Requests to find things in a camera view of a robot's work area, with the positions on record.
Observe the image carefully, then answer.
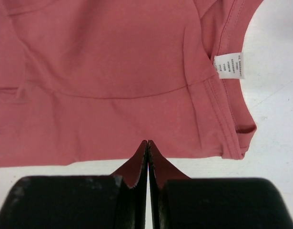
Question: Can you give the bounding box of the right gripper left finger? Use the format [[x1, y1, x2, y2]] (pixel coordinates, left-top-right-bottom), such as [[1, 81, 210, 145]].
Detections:
[[0, 141, 148, 229]]

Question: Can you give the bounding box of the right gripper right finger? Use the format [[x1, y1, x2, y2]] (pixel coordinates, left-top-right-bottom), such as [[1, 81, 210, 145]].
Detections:
[[148, 141, 293, 229]]

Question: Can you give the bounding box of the pink t shirt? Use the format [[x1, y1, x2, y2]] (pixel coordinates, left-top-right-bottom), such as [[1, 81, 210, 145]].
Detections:
[[0, 0, 261, 167]]

